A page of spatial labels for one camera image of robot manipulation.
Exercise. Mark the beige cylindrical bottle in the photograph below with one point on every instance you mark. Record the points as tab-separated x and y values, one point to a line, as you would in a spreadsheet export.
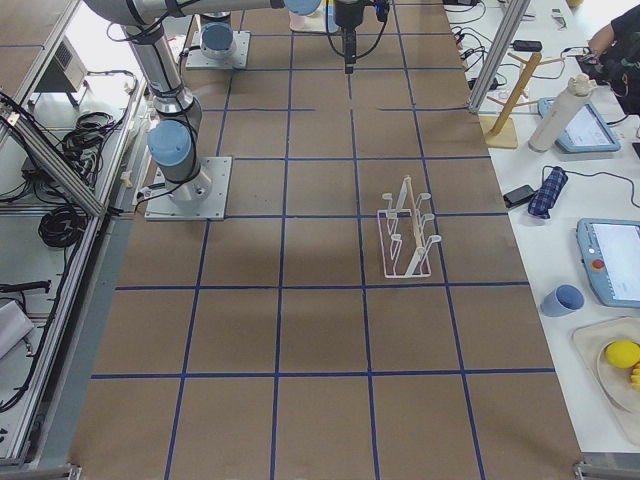
563	109

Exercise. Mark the blue teach pendant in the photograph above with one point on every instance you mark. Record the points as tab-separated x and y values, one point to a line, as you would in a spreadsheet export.
610	255
587	132

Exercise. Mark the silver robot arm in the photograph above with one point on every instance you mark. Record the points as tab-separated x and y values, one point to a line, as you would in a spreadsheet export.
173	142
216	34

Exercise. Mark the folded plaid umbrella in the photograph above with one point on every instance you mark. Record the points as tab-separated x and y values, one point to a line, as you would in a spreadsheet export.
548	193

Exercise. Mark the pink plastic cup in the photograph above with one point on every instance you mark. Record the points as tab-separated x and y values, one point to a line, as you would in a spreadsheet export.
297	22

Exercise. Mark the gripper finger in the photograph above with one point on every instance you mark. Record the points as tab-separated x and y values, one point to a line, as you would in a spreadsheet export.
349	43

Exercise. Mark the beige bowl plate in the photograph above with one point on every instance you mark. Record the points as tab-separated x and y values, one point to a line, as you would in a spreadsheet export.
621	385

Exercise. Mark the yellow lemon toy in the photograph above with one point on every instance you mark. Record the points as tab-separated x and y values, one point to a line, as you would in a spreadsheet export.
622	353

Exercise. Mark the blue cup on desk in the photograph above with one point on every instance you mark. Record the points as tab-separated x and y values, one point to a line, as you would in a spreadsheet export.
563	300

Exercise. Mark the beige tray on desk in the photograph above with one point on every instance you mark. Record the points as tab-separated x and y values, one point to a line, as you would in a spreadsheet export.
589	342

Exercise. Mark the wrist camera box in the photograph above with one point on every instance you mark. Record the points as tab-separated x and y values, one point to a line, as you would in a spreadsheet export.
382	8

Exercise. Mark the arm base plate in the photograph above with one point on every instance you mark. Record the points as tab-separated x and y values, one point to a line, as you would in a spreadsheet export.
202	57
203	198

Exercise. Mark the wooden mug stand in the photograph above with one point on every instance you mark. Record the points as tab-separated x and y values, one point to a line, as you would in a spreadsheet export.
499	131

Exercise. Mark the cream plastic tray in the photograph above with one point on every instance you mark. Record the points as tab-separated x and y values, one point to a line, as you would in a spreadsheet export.
321	22

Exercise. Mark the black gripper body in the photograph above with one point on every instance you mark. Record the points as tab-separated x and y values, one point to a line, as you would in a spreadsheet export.
348	14

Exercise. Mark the white wire cup rack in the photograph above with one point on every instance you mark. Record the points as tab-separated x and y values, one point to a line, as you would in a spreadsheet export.
403	229

